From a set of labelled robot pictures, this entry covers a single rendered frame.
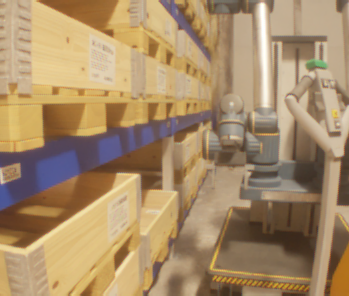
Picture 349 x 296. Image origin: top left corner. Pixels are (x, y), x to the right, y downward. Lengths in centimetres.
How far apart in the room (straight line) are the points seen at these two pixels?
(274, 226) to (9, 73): 209
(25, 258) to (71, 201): 87
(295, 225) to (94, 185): 152
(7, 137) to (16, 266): 29
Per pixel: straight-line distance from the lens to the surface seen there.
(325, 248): 112
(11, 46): 70
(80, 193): 155
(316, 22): 680
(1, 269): 82
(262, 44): 167
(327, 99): 103
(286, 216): 239
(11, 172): 78
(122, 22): 156
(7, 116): 70
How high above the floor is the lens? 128
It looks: 8 degrees down
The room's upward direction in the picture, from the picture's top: straight up
